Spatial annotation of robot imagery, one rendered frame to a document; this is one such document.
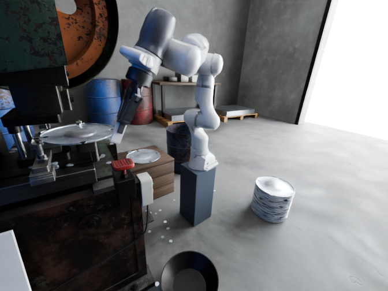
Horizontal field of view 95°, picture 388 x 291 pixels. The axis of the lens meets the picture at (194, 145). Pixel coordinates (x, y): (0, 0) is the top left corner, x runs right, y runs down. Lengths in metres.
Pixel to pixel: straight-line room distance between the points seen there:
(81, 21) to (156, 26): 0.75
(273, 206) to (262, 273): 0.46
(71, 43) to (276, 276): 1.72
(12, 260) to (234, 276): 0.99
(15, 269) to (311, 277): 1.37
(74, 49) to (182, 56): 0.78
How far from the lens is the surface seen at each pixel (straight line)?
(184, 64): 0.62
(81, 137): 0.88
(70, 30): 1.29
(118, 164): 0.65
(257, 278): 1.30
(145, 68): 0.58
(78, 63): 1.24
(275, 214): 1.59
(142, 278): 1.21
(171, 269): 1.22
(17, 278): 0.89
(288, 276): 1.38
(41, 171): 0.76
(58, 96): 0.84
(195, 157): 1.18
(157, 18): 0.60
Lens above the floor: 1.06
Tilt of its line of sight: 22 degrees down
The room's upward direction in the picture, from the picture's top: 3 degrees clockwise
